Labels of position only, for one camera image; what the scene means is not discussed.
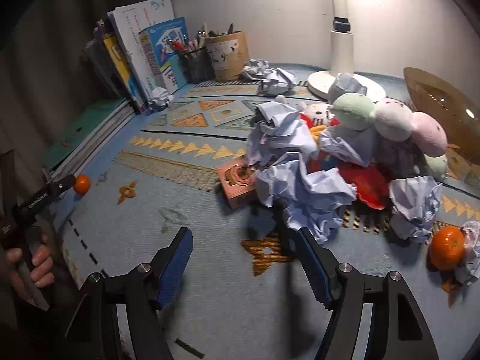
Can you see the small mandarin orange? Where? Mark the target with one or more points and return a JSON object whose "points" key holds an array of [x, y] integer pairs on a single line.
{"points": [[81, 184]]}

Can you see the white desk lamp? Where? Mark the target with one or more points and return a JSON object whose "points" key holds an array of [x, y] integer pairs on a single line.
{"points": [[341, 60]]}

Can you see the person's left hand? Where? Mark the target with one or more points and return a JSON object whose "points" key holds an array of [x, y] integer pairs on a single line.
{"points": [[43, 266]]}

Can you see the large mandarin orange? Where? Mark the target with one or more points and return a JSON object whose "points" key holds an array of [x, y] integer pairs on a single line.
{"points": [[444, 249]]}

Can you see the white workbook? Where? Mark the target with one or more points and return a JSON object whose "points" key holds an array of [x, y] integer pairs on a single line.
{"points": [[138, 26]]}

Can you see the patterned woven mat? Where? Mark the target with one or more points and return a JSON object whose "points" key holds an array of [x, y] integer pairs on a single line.
{"points": [[168, 195]]}

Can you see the paper ball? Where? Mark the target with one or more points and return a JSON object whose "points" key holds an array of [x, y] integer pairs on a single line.
{"points": [[277, 81], [279, 131], [414, 208], [307, 198], [256, 68], [347, 148], [347, 87], [161, 98], [470, 251]]}

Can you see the brown pen holder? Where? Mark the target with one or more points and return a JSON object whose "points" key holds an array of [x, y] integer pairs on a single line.
{"points": [[227, 58]]}

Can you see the dark upright books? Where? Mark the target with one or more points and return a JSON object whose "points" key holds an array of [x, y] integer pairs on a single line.
{"points": [[97, 63]]}

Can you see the red plush toy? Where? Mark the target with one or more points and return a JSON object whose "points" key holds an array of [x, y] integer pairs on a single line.
{"points": [[369, 187]]}

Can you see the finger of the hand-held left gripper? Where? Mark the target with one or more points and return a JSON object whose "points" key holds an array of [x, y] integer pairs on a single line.
{"points": [[62, 184]]}

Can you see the bunch of colourful pens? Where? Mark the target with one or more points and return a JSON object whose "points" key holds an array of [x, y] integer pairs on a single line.
{"points": [[180, 47]]}

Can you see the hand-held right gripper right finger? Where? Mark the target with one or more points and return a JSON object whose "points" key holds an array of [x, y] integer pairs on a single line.
{"points": [[315, 266]]}

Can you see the black mesh pen holder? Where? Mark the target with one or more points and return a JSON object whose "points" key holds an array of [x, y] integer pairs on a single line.
{"points": [[195, 67]]}

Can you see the pink cardboard box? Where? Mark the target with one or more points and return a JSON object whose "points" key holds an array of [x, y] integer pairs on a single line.
{"points": [[234, 187]]}

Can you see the gold ribbed bowl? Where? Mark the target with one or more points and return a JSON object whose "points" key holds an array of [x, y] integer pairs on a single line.
{"points": [[438, 97]]}

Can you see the stack of flat books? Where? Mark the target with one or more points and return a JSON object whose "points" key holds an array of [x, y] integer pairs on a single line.
{"points": [[101, 138]]}

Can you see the pastel dango plush toy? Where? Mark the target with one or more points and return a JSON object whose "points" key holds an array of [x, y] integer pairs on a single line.
{"points": [[437, 165], [393, 120]]}

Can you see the black clip-on device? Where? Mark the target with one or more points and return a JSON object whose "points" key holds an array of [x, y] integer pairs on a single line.
{"points": [[341, 25]]}

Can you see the blue illustrated book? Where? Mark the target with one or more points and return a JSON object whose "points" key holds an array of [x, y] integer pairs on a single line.
{"points": [[167, 52]]}

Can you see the white cat plush toy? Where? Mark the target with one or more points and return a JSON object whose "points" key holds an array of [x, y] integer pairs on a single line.
{"points": [[315, 114]]}

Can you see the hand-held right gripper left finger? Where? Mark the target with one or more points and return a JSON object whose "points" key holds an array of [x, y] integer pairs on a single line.
{"points": [[176, 266]]}

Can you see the bunch of dark pens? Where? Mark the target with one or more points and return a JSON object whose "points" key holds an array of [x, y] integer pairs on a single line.
{"points": [[215, 30]]}

